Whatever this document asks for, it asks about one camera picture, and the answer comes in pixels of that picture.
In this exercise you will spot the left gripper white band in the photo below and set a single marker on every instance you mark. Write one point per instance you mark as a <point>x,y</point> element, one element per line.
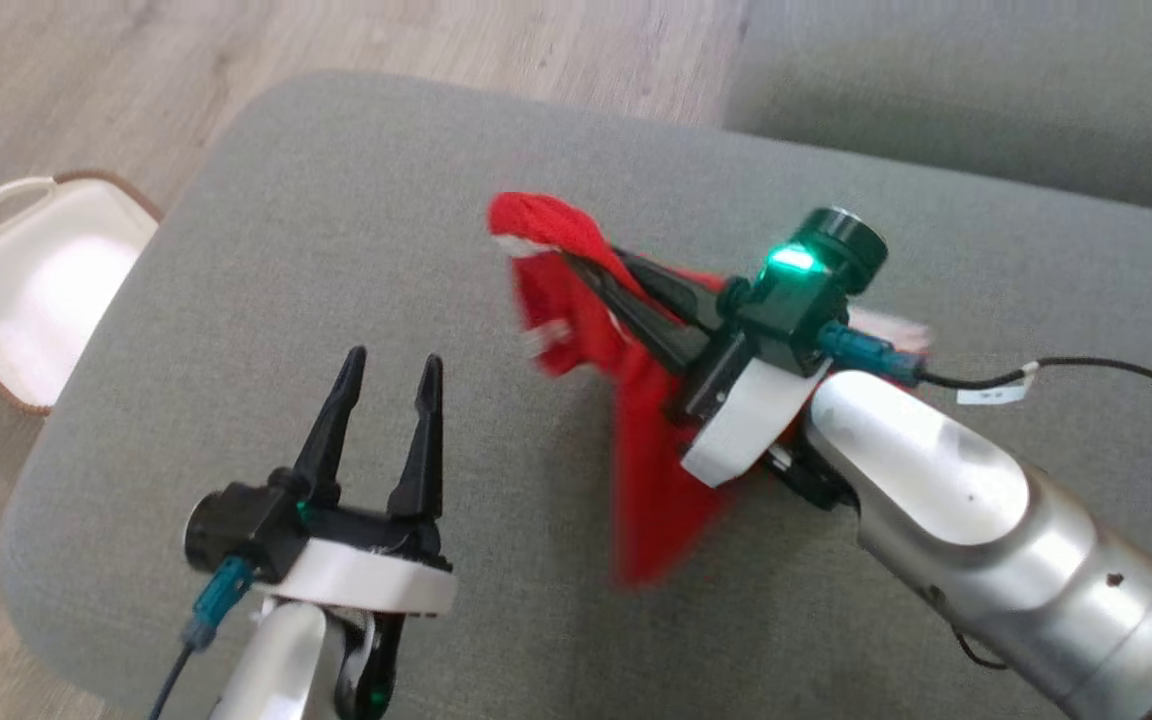
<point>376,580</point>

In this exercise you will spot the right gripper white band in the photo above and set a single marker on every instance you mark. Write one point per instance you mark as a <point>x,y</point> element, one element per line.
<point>751,420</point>

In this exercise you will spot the red mesh shorts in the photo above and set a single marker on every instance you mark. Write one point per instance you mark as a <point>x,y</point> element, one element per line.
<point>656,470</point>

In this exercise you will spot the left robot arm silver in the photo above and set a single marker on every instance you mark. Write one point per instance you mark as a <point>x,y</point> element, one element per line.
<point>281,660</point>

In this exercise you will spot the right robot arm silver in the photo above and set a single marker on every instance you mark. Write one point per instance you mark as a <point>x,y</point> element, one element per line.
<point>986,520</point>

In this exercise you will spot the grey sofa seat cushion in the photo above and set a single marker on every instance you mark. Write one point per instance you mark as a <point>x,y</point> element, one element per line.
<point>556,640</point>

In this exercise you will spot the white laundry basket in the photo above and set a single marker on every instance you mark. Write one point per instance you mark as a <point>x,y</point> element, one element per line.
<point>26,290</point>

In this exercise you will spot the grey sofa back cushion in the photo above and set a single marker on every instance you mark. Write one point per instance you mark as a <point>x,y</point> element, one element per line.
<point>986,90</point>

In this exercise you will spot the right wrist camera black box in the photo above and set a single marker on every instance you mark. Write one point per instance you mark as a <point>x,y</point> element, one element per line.
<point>796,295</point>

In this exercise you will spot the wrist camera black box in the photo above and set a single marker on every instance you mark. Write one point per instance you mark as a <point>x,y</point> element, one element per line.
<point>236,525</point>
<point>796,295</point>

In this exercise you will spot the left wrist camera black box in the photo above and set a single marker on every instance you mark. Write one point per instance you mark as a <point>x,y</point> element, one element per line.
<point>236,525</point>

